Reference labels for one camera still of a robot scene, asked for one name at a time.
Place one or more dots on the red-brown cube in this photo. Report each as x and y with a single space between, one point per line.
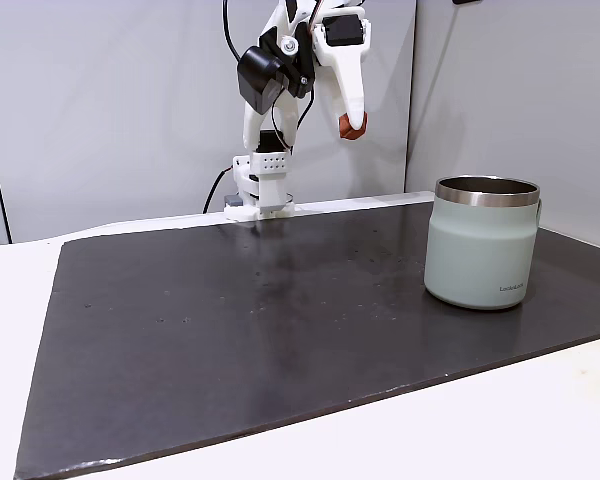
352 129

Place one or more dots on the pale green steel cup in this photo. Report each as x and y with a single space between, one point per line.
480 250

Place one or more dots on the black webcam with clip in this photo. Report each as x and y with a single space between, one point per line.
257 80

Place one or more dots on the grey table clamp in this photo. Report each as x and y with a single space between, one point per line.
231 200

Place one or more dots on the black table mat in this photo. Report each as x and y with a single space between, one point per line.
230 350

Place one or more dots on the black wall-mounted object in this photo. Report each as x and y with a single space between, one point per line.
467 2

